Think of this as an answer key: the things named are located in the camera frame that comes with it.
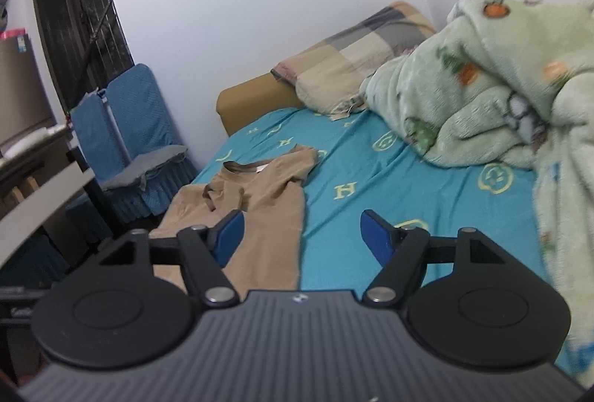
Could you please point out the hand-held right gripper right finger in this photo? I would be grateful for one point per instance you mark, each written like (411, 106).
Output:
(376, 235)

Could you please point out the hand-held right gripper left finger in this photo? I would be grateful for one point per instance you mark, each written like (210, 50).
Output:
(229, 235)

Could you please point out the tan printed t-shirt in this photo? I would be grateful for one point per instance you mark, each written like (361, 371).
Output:
(264, 207)

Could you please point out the blue covered chair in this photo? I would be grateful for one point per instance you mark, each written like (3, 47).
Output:
(32, 260)
(134, 104)
(90, 123)

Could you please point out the bed with teal printed sheet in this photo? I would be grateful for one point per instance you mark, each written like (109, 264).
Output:
(371, 170)

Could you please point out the grey seat cushion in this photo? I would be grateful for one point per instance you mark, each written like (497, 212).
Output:
(139, 172)

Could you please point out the tan padded headboard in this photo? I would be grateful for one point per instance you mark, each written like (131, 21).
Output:
(250, 100)

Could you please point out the dark wooden table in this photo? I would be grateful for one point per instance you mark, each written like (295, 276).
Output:
(28, 160)

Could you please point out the green printed fleece blanket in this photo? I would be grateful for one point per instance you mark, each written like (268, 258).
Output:
(464, 104)

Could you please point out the white metal pole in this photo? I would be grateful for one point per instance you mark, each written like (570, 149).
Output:
(116, 123)

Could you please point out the white plate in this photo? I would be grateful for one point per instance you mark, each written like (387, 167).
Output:
(32, 142)

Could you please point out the plaid pillow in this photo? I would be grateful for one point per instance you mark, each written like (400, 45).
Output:
(343, 58)

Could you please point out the gold refrigerator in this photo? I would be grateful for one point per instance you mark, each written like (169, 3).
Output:
(23, 91)

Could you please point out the pink container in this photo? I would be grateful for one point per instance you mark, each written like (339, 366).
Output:
(11, 33)

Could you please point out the dark barred window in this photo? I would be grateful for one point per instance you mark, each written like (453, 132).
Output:
(69, 12)

